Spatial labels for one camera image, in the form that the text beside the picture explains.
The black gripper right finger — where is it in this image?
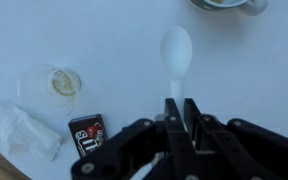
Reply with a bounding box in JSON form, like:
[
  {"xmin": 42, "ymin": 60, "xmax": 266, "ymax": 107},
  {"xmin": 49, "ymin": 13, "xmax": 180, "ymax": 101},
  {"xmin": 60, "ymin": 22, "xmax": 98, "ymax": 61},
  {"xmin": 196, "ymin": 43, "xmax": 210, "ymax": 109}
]
[{"xmin": 184, "ymin": 98, "xmax": 288, "ymax": 180}]

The brown candy box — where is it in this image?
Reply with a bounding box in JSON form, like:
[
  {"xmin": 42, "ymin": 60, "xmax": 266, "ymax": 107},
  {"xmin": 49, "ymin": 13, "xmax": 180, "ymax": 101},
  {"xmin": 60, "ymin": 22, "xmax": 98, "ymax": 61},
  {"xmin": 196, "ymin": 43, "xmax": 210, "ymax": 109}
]
[{"xmin": 68, "ymin": 114, "xmax": 108, "ymax": 157}]

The white plastic spoon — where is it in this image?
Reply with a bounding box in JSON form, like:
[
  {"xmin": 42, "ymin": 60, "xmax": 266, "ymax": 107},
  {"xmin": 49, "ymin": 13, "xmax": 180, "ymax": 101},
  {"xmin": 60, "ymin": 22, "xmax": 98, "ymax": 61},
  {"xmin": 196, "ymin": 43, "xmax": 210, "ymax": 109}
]
[{"xmin": 160, "ymin": 26, "xmax": 193, "ymax": 122}]

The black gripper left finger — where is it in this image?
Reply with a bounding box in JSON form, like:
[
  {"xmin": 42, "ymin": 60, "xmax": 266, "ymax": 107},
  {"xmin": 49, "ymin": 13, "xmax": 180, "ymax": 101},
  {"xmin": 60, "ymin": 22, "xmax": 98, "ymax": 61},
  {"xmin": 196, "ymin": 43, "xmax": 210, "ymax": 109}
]
[{"xmin": 71, "ymin": 98, "xmax": 198, "ymax": 180}]

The green and white mug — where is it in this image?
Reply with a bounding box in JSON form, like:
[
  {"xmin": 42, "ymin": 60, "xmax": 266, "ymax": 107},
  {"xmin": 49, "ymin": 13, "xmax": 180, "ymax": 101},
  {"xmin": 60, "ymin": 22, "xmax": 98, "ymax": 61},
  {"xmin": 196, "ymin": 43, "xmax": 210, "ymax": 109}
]
[{"xmin": 188, "ymin": 0, "xmax": 268, "ymax": 16}]

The crumpled white tissue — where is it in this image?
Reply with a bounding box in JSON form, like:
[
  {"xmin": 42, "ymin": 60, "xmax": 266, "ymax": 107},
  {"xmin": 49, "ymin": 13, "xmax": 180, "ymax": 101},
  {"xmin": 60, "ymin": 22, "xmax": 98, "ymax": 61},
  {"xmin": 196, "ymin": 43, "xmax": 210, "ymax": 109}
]
[{"xmin": 0, "ymin": 100, "xmax": 62, "ymax": 161}]

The clear plastic cup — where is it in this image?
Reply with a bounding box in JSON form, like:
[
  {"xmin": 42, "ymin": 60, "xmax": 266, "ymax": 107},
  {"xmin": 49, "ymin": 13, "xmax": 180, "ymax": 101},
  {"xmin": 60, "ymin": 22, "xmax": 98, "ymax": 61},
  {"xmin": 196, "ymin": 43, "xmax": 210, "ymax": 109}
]
[{"xmin": 18, "ymin": 64, "xmax": 81, "ymax": 116}]

